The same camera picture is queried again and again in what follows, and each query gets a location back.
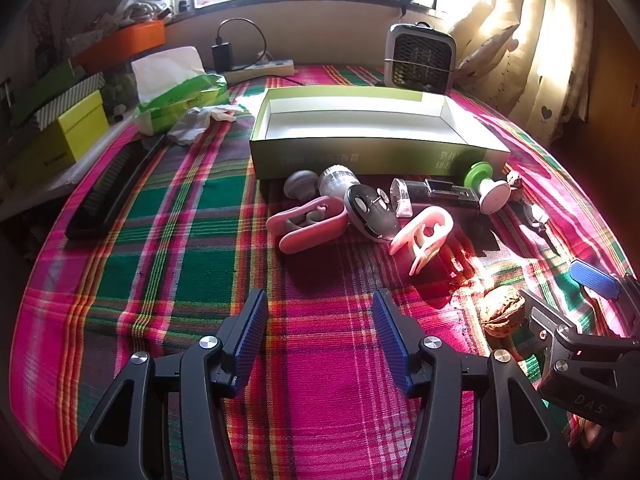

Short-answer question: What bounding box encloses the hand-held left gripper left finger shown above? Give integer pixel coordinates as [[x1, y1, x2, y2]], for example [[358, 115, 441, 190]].
[[60, 287, 271, 480]]

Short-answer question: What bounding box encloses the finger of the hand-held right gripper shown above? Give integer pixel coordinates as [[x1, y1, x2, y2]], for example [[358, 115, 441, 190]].
[[521, 287, 640, 388], [569, 259, 640, 311]]

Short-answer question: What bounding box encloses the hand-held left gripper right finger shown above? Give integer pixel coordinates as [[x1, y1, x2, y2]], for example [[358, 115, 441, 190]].
[[371, 288, 583, 480]]

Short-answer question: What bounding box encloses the light pink plastic clip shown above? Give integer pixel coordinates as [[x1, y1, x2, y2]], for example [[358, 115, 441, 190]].
[[389, 206, 455, 277]]

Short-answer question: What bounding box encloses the dusty pink plastic clip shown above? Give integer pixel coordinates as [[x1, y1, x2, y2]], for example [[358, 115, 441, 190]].
[[266, 196, 348, 255]]

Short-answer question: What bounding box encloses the green and pink suction knob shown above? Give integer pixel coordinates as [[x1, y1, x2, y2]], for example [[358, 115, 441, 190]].
[[462, 161, 512, 215]]

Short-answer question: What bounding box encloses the black oval plastic gadget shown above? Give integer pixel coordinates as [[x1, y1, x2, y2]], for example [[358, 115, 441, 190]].
[[344, 184, 402, 245]]

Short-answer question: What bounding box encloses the black bike light clear lens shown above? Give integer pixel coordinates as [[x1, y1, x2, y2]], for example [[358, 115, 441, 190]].
[[390, 177, 481, 218]]

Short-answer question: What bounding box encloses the grey round knob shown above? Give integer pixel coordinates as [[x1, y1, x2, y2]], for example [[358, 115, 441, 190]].
[[283, 170, 319, 201]]

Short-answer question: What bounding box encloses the green and white cardboard box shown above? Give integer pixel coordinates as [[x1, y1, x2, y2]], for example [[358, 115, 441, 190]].
[[248, 86, 512, 181]]

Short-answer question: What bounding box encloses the person's right hand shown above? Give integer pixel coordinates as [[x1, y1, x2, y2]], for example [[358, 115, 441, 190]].
[[567, 417, 608, 448]]

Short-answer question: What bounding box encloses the pink green plaid blanket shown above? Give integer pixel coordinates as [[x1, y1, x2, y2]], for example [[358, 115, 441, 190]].
[[10, 62, 636, 480]]

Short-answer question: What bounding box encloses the long black hairbrush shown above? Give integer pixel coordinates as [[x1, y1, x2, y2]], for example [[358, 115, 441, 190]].
[[65, 135, 168, 241]]

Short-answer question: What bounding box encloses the crumpled white tissue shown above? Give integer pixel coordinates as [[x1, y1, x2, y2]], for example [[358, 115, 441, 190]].
[[167, 102, 246, 146]]

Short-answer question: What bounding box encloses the green tissue pack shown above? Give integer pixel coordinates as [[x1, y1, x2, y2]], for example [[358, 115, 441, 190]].
[[131, 46, 228, 136]]

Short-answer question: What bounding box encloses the cream heart print curtain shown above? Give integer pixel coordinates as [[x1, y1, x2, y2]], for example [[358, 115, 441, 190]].
[[492, 0, 596, 146]]

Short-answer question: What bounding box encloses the cream dotted pillow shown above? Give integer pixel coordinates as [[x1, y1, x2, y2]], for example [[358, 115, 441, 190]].
[[447, 0, 521, 81]]

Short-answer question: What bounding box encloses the yellow-green cardboard box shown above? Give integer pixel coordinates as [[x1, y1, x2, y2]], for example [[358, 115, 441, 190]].
[[7, 91, 111, 176]]

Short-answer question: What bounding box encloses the white power strip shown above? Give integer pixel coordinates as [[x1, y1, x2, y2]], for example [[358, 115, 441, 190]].
[[222, 57, 296, 83]]

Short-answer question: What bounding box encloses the black charger adapter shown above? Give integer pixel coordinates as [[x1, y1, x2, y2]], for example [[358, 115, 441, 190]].
[[211, 42, 235, 72]]

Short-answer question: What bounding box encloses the grey portable space heater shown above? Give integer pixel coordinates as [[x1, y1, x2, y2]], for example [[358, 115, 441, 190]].
[[382, 21, 456, 96]]

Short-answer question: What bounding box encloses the striped cardboard box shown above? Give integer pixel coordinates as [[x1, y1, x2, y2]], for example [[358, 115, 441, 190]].
[[35, 72, 106, 128]]

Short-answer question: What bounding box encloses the orange box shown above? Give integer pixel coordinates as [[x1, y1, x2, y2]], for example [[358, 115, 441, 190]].
[[72, 21, 166, 73]]

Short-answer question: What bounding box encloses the dark green cardboard box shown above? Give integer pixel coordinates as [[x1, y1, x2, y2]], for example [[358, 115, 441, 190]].
[[10, 60, 86, 126]]

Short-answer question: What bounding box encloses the pile of plastic bags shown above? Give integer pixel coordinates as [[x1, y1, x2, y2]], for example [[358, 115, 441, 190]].
[[97, 0, 173, 28]]

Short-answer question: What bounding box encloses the black charger cable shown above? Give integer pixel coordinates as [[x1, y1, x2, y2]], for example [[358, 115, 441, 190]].
[[217, 17, 306, 87]]

